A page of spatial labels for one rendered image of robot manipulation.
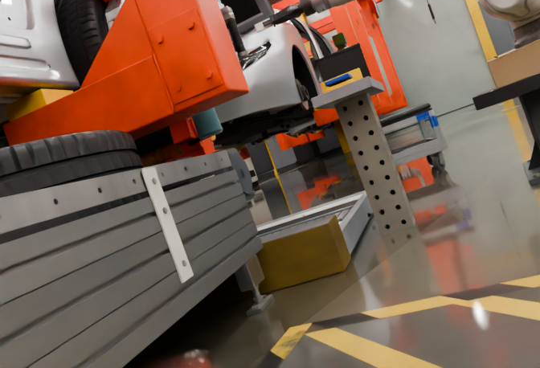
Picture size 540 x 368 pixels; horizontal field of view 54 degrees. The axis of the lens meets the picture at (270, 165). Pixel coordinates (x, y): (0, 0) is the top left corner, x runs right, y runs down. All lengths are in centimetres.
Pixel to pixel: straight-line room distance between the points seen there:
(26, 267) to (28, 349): 10
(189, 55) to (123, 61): 20
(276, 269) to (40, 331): 80
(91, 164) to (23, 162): 13
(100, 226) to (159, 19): 70
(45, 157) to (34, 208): 29
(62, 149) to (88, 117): 45
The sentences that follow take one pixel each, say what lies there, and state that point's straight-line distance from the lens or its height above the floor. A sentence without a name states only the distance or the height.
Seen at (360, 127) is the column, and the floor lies 33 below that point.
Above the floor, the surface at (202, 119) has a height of 54.
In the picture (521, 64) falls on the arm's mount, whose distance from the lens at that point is 170.
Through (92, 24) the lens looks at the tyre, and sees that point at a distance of 184.
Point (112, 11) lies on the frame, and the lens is 185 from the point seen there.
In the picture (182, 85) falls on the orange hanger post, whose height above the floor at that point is 58.
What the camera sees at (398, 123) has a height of 29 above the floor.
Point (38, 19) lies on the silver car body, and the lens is 174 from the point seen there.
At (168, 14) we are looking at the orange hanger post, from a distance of 139.
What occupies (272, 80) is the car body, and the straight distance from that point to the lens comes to 452.
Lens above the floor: 32
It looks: level
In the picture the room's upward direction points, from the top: 20 degrees counter-clockwise
